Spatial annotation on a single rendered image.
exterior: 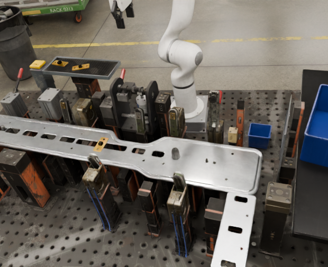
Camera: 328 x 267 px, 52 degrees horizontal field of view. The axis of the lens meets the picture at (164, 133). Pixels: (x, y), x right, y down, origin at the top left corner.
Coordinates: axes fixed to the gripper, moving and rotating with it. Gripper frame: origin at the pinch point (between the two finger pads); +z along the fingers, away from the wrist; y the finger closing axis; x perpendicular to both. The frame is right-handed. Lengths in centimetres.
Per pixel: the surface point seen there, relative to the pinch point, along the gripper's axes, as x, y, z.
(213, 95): 35.6, 10.3, 23.6
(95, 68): -26.1, -8.4, 28.7
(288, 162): 65, 27, 37
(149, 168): 15, 33, 45
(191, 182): 32, 36, 45
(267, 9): 30, -336, 145
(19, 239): -43, 62, 75
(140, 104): 1.8, 6.3, 35.5
